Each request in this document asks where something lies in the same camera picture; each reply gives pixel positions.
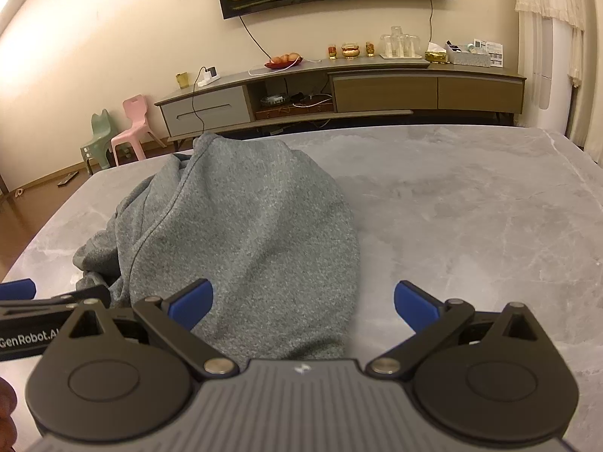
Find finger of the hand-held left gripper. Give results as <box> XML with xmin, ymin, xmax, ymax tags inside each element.
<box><xmin>0</xmin><ymin>279</ymin><xmax>37</xmax><ymax>301</ymax></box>
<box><xmin>35</xmin><ymin>285</ymin><xmax>112</xmax><ymax>310</ymax></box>

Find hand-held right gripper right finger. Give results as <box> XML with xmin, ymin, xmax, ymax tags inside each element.
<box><xmin>365</xmin><ymin>280</ymin><xmax>539</xmax><ymax>380</ymax></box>

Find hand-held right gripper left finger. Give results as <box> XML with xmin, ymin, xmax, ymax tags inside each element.
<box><xmin>70</xmin><ymin>279</ymin><xmax>240</xmax><ymax>380</ymax></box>

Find grey sweatpants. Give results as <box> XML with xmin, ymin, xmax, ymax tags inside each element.
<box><xmin>72</xmin><ymin>132</ymin><xmax>361</xmax><ymax>372</ymax></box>

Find person's left hand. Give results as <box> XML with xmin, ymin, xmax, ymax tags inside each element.
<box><xmin>0</xmin><ymin>379</ymin><xmax>17</xmax><ymax>438</ymax></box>

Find green plastic child chair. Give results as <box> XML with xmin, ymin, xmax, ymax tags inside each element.
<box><xmin>79</xmin><ymin>109</ymin><xmax>116</xmax><ymax>175</ymax></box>

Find pink plastic child chair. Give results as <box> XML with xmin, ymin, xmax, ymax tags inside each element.
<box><xmin>110</xmin><ymin>95</ymin><xmax>167</xmax><ymax>166</ymax></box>

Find long low media cabinet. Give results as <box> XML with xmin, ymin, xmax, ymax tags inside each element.
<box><xmin>155</xmin><ymin>59</ymin><xmax>527</xmax><ymax>149</ymax></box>

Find grey organizer box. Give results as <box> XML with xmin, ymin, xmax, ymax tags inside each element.
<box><xmin>445</xmin><ymin>41</ymin><xmax>493</xmax><ymax>67</ymax></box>

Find red plate of fruit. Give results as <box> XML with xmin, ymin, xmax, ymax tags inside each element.
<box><xmin>264</xmin><ymin>52</ymin><xmax>303</xmax><ymax>70</ymax></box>

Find group of clear glasses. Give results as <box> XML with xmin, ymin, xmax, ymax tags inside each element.
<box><xmin>379</xmin><ymin>26</ymin><xmax>422</xmax><ymax>58</ymax></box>

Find white standing air conditioner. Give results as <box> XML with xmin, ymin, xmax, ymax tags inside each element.
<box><xmin>518</xmin><ymin>8</ymin><xmax>574</xmax><ymax>144</ymax></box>

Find white printed card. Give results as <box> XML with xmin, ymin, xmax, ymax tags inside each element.
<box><xmin>471</xmin><ymin>38</ymin><xmax>504</xmax><ymax>68</ymax></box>

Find black power strip cable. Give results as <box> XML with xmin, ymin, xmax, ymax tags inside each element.
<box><xmin>190</xmin><ymin>67</ymin><xmax>211</xmax><ymax>133</ymax></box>

